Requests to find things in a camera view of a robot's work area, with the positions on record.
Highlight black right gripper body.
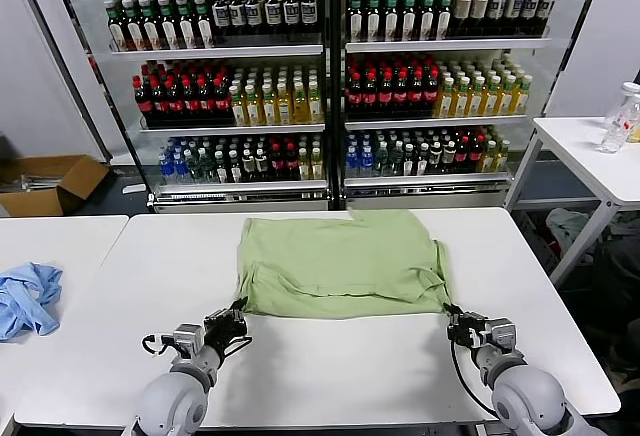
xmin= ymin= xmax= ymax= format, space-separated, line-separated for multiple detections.
xmin=447 ymin=312 xmax=490 ymax=351

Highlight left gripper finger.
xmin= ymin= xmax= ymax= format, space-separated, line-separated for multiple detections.
xmin=206 ymin=299 xmax=242 ymax=326
xmin=233 ymin=304 xmax=251 ymax=338

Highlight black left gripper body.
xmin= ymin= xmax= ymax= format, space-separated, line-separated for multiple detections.
xmin=202 ymin=315 xmax=247 ymax=356

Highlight light green t-shirt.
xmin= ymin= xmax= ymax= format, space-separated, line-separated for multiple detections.
xmin=234 ymin=209 xmax=454 ymax=318

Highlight grey white cloth pile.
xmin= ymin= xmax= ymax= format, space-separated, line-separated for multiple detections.
xmin=544 ymin=208 xmax=601 ymax=262

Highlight small dark bottle white cap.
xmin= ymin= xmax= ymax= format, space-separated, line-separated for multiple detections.
xmin=228 ymin=148 xmax=244 ymax=184
xmin=428 ymin=139 xmax=444 ymax=176
xmin=441 ymin=138 xmax=457 ymax=176
xmin=254 ymin=143 xmax=270 ymax=183
xmin=241 ymin=144 xmax=257 ymax=184
xmin=415 ymin=140 xmax=431 ymax=177
xmin=401 ymin=141 xmax=417 ymax=177
xmin=214 ymin=149 xmax=230 ymax=185

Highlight green tinted water bottle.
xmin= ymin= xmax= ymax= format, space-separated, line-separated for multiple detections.
xmin=200 ymin=148 xmax=216 ymax=185
xmin=187 ymin=148 xmax=204 ymax=185
xmin=374 ymin=140 xmax=390 ymax=178
xmin=388 ymin=140 xmax=404 ymax=177

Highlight blue water bottle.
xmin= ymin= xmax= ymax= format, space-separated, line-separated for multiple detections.
xmin=359 ymin=141 xmax=375 ymax=178
xmin=345 ymin=141 xmax=361 ymax=179
xmin=173 ymin=148 xmax=191 ymax=186
xmin=158 ymin=148 xmax=176 ymax=186

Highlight small cola bottle red cap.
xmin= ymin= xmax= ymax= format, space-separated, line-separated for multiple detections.
xmin=469 ymin=133 xmax=486 ymax=175
xmin=269 ymin=143 xmax=286 ymax=183
xmin=455 ymin=134 xmax=472 ymax=175
xmin=283 ymin=143 xmax=300 ymax=182

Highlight crumpled light blue cloth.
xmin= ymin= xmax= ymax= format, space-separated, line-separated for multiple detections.
xmin=0 ymin=261 xmax=65 ymax=342

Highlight yellow juice bottle green cap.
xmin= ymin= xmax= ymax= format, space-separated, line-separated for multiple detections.
xmin=261 ymin=84 xmax=279 ymax=126
xmin=496 ymin=74 xmax=516 ymax=117
xmin=276 ymin=83 xmax=294 ymax=126
xmin=510 ymin=74 xmax=532 ymax=116
xmin=480 ymin=75 xmax=500 ymax=117
xmin=307 ymin=82 xmax=325 ymax=125
xmin=245 ymin=85 xmax=264 ymax=126
xmin=433 ymin=78 xmax=454 ymax=119
xmin=465 ymin=76 xmax=485 ymax=118
xmin=291 ymin=82 xmax=310 ymax=125
xmin=229 ymin=86 xmax=248 ymax=126
xmin=450 ymin=77 xmax=470 ymax=118

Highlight white side table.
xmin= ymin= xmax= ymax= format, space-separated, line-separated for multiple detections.
xmin=502 ymin=115 xmax=640 ymax=287

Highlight open brown cardboard box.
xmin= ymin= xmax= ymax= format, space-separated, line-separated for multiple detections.
xmin=0 ymin=154 xmax=111 ymax=218

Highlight silver metal rods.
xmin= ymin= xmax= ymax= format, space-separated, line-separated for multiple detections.
xmin=0 ymin=174 xmax=64 ymax=192

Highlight clear plastic bottle red label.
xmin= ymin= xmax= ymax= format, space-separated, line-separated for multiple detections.
xmin=599 ymin=83 xmax=640 ymax=153

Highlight glass door drinks display shelf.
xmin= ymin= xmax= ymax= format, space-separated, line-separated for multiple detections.
xmin=327 ymin=0 xmax=611 ymax=212
xmin=14 ymin=0 xmax=335 ymax=215

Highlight dark grey bulky object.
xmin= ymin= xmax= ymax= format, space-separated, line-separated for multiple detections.
xmin=0 ymin=134 xmax=21 ymax=170

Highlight dark tea bottle green cap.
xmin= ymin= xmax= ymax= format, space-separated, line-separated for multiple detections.
xmin=400 ymin=0 xmax=419 ymax=42
xmin=418 ymin=0 xmax=437 ymax=42
xmin=158 ymin=0 xmax=181 ymax=51
xmin=347 ymin=0 xmax=366 ymax=43
xmin=122 ymin=0 xmax=147 ymax=52
xmin=364 ymin=0 xmax=384 ymax=43
xmin=139 ymin=0 xmax=164 ymax=52
xmin=435 ymin=0 xmax=454 ymax=41
xmin=175 ymin=0 xmax=199 ymax=51
xmin=105 ymin=0 xmax=129 ymax=52
xmin=193 ymin=0 xmax=215 ymax=50
xmin=382 ymin=0 xmax=401 ymax=43

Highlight dark drink bottle white label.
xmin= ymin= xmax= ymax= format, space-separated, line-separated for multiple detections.
xmin=282 ymin=0 xmax=302 ymax=37
xmin=263 ymin=0 xmax=284 ymax=39
xmin=486 ymin=0 xmax=506 ymax=38
xmin=300 ymin=0 xmax=320 ymax=36
xmin=537 ymin=0 xmax=557 ymax=36
xmin=520 ymin=0 xmax=541 ymax=36
xmin=228 ymin=0 xmax=248 ymax=40
xmin=503 ymin=0 xmax=524 ymax=37
xmin=211 ymin=0 xmax=231 ymax=41
xmin=245 ymin=0 xmax=265 ymax=40

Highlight dark drink bottle beige label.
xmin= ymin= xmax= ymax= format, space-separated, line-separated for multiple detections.
xmin=469 ymin=0 xmax=490 ymax=38
xmin=452 ymin=0 xmax=474 ymax=39

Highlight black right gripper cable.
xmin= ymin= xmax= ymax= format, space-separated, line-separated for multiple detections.
xmin=448 ymin=325 xmax=501 ymax=422

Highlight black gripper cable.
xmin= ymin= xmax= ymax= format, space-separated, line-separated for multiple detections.
xmin=141 ymin=333 xmax=175 ymax=356
xmin=448 ymin=325 xmax=501 ymax=422

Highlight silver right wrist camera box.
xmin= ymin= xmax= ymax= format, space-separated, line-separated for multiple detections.
xmin=485 ymin=318 xmax=517 ymax=352

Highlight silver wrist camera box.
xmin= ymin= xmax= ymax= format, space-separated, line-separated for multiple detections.
xmin=171 ymin=324 xmax=205 ymax=357
xmin=485 ymin=318 xmax=517 ymax=352

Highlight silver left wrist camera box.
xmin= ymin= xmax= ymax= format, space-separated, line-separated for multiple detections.
xmin=171 ymin=324 xmax=205 ymax=357

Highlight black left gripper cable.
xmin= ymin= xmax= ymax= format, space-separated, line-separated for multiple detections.
xmin=141 ymin=333 xmax=175 ymax=356

